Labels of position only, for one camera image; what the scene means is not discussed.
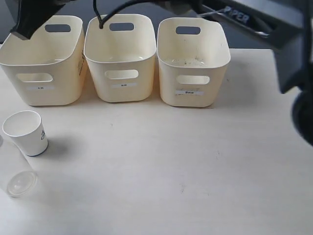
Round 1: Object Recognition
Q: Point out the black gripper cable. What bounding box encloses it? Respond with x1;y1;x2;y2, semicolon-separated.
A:
92;0;157;29

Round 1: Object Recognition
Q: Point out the right cream plastic bin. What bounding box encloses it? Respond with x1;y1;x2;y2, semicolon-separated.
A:
157;17;231;107

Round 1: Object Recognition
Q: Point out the white paper cup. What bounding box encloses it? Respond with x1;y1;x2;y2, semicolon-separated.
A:
2;110;48;157

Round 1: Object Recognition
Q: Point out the left cream plastic bin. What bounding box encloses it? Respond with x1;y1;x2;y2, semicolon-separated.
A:
0;15;87;106

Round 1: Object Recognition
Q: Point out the clear plastic bottle white cap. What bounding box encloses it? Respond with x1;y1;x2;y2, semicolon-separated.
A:
0;134;39;198

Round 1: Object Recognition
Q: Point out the middle cream plastic bin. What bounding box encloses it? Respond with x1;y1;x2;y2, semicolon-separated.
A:
84;14;157;103

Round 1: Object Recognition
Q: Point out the cream plastic bin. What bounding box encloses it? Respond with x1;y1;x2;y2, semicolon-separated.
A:
84;14;157;103
157;17;231;107
0;15;87;106

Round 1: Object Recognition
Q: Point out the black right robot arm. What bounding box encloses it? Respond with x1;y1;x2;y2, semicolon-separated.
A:
10;0;313;146

